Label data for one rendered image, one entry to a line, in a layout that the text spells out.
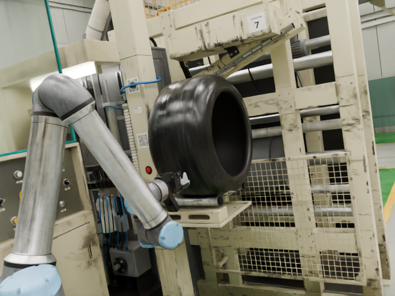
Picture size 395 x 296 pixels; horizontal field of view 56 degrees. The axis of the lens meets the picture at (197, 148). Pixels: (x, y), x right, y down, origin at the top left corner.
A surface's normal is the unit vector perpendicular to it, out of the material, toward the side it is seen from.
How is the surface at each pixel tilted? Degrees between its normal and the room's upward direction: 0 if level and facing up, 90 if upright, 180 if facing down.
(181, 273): 90
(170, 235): 91
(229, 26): 90
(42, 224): 91
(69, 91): 64
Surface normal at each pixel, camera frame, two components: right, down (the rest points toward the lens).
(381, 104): -0.55, 0.17
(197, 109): 0.19, -0.32
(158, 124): -0.52, -0.19
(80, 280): 0.85, -0.09
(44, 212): 0.73, -0.04
